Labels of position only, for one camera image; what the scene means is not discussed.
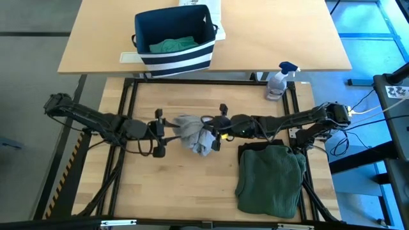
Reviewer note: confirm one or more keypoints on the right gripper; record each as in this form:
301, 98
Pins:
222, 124

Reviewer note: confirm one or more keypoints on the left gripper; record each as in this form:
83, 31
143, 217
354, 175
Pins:
158, 129

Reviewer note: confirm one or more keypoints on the grey brown garment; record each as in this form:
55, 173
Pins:
195, 137

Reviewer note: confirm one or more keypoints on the dark green garment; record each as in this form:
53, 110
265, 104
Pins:
271, 182

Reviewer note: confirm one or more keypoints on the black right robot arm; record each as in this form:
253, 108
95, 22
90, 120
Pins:
287, 121

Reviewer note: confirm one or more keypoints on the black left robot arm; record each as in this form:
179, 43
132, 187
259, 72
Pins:
96, 119

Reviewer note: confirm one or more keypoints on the navy white striped fabric bin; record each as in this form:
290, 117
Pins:
179, 60

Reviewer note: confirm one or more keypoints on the clear spray bottle blue trigger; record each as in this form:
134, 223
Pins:
276, 86

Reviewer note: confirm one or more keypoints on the white rectangular desk plate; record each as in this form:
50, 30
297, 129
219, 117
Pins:
129, 58

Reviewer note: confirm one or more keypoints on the light green garment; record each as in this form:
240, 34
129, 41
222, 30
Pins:
172, 45

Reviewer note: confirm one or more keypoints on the light wooden desk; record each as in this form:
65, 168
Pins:
271, 32

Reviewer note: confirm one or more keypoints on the white cardboard box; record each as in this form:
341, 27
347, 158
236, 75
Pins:
217, 12

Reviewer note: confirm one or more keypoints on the yellow black hazard tape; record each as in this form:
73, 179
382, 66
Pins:
63, 179

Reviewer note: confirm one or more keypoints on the white power strip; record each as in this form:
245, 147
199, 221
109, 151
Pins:
351, 111

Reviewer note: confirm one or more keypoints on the grey floor object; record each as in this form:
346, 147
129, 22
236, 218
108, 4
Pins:
11, 143

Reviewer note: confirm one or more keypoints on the white label with black marks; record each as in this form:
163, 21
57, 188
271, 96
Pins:
396, 92

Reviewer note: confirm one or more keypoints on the black equipment cart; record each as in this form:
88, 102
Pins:
399, 134

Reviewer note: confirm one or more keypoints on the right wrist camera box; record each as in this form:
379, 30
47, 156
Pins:
216, 145

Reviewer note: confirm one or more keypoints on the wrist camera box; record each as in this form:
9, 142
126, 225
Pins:
216, 145
158, 151

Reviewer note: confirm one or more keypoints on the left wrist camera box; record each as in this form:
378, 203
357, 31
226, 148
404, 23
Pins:
158, 151

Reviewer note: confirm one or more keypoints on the black metal table frame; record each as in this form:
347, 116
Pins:
207, 81

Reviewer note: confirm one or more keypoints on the silver frame bracket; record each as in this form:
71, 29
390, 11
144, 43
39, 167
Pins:
295, 226
118, 222

